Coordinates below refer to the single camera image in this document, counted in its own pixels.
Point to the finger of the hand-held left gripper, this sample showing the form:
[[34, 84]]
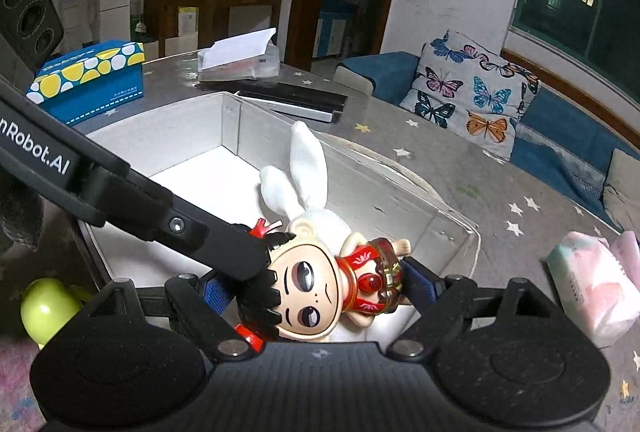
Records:
[[225, 252]]

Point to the blue yellow-dotted tissue box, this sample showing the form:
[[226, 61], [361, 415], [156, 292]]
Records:
[[100, 91]]

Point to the green round toy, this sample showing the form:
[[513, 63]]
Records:
[[47, 309]]

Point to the blue cabinet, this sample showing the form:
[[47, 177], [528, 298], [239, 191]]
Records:
[[332, 31]]

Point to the pastel tissue pack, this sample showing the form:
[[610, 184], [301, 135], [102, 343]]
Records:
[[590, 282]]

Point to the white paper tissue pack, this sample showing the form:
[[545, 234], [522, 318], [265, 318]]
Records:
[[240, 66]]

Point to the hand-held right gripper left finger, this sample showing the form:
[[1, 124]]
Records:
[[216, 297]]

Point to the red black-haired doll figure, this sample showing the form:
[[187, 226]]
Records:
[[305, 292]]

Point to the blue sofa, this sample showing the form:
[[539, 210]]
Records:
[[550, 161]]

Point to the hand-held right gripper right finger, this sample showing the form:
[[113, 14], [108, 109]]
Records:
[[421, 281]]

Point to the white plush rabbit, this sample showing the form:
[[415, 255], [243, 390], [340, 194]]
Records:
[[310, 161]]

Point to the wooden counter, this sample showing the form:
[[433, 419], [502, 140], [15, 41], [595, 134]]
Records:
[[230, 1]]

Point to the grey cardboard box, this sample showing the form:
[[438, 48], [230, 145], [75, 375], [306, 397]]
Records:
[[380, 207]]

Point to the butterfly print cushion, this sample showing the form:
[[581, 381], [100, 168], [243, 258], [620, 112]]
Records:
[[470, 91]]

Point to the black flat box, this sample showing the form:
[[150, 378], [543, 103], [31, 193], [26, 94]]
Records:
[[300, 94]]

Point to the water dispenser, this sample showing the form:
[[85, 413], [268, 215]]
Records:
[[70, 11]]

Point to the window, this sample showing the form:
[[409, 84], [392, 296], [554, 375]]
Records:
[[575, 21]]

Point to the star printed tablecloth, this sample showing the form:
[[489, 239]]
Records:
[[500, 192]]

